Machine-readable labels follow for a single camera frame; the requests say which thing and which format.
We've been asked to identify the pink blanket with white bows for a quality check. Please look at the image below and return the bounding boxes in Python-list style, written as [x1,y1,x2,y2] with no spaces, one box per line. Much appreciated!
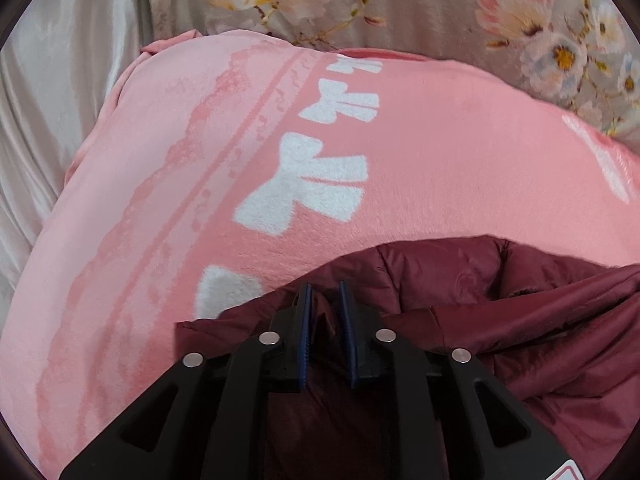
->
[0,29,640,480]

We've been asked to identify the white satin cloth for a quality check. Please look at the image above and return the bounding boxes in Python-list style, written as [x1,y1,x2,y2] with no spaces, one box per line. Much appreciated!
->
[0,0,151,306]

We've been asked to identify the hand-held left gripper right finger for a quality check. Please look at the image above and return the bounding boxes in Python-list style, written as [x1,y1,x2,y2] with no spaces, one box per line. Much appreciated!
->
[339,280,574,480]

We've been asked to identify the grey floral quilt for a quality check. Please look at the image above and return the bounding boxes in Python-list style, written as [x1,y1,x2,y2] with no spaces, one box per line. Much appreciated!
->
[135,0,640,150]

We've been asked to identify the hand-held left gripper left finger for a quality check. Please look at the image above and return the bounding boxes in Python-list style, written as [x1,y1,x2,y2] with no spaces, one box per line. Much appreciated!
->
[59,282,314,480]

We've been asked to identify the maroon puffer jacket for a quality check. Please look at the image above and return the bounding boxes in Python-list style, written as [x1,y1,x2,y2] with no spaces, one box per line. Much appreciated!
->
[175,234,640,480]

